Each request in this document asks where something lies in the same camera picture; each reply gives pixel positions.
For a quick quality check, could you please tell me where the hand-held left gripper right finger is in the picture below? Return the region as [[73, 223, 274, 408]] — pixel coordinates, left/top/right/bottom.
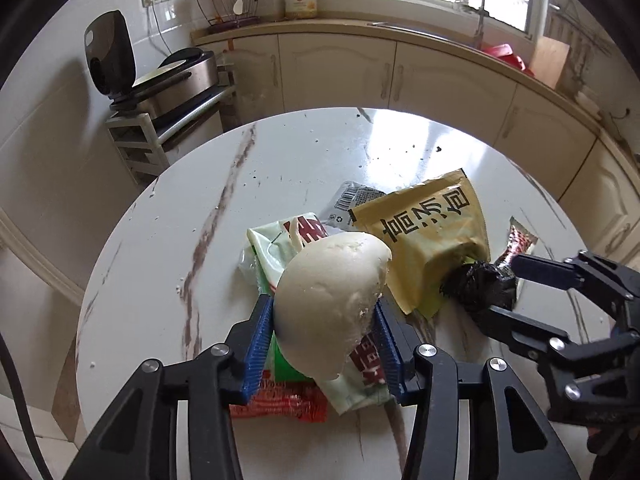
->
[[372, 297, 581, 480]]

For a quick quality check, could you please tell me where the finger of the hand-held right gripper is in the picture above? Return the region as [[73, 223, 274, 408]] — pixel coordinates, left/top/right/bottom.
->
[[482, 305, 625, 367], [512, 250, 640, 307]]

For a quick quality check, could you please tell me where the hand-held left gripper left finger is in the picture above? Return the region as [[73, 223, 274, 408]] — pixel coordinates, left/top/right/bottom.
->
[[62, 295, 276, 480]]

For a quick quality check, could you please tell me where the red sausage wrapper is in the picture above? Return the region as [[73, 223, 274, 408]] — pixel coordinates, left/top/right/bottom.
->
[[492, 216, 540, 296]]

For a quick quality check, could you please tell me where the black wrapper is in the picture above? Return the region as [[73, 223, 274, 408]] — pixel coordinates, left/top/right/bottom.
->
[[439, 260, 517, 313]]

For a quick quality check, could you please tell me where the white steamed bun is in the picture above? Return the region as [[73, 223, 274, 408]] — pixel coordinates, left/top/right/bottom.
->
[[274, 232, 392, 381]]

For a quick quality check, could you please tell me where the green white snack wrapper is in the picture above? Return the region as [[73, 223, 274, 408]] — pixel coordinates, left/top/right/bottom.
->
[[237, 211, 396, 415]]

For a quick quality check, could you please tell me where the yellow seasoning packet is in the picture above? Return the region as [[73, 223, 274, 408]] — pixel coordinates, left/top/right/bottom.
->
[[347, 169, 491, 320]]

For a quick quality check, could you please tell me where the clear barcode wrapper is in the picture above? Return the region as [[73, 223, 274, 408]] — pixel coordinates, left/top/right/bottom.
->
[[327, 180, 388, 228]]

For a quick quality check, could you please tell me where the round white marble table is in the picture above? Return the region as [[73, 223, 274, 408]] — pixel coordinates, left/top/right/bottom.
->
[[75, 106, 618, 480]]

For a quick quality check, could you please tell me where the wooden cutting board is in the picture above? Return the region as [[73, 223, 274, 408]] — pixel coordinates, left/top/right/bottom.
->
[[527, 35, 571, 90]]

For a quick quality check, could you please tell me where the red plastic basin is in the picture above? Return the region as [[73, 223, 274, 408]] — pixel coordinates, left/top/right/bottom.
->
[[480, 42, 536, 78]]

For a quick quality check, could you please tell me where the grey metal rack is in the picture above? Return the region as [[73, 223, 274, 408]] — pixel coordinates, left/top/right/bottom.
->
[[105, 57, 238, 178]]

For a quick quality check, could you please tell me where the steel faucet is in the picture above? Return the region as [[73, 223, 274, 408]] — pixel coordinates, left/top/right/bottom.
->
[[452, 0, 488, 51]]

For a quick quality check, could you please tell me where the black silver rice cooker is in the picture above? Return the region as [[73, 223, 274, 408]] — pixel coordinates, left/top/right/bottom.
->
[[83, 9, 223, 128]]

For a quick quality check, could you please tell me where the beige kitchen countertop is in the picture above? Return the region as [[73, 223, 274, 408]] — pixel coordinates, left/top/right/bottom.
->
[[190, 16, 640, 171]]

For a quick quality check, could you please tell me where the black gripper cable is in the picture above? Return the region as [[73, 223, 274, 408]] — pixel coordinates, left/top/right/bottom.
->
[[0, 330, 53, 480]]

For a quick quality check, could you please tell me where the white power cable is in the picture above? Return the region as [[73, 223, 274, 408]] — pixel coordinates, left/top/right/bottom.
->
[[147, 5, 173, 56]]

